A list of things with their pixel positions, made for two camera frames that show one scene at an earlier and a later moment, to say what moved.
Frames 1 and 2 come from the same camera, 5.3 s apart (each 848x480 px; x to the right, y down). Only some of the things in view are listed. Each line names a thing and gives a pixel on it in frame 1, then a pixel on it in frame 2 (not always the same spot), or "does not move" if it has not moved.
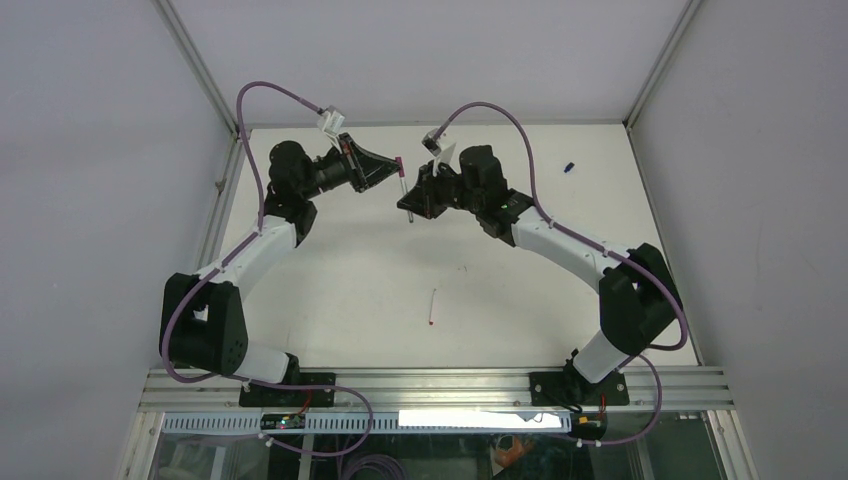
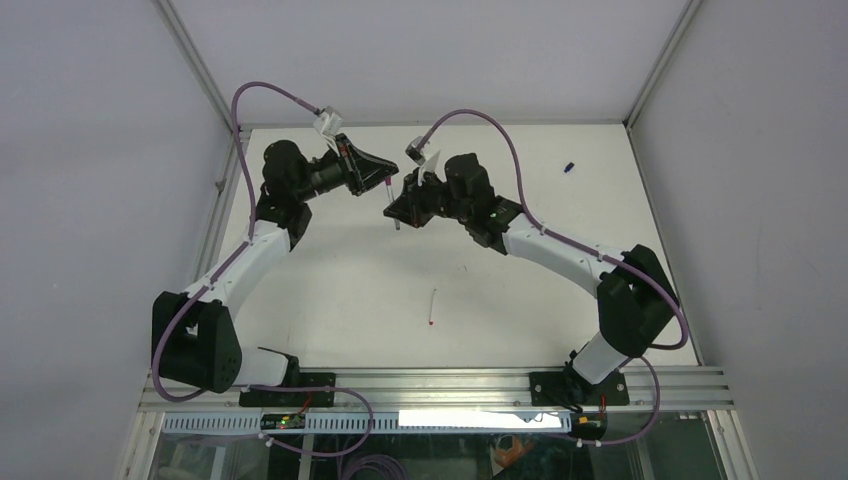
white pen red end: x=431 y=322 does not move
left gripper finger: x=373 y=167 does not move
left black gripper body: x=341 y=170 does not move
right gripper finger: x=415 y=201 -> x=402 y=211
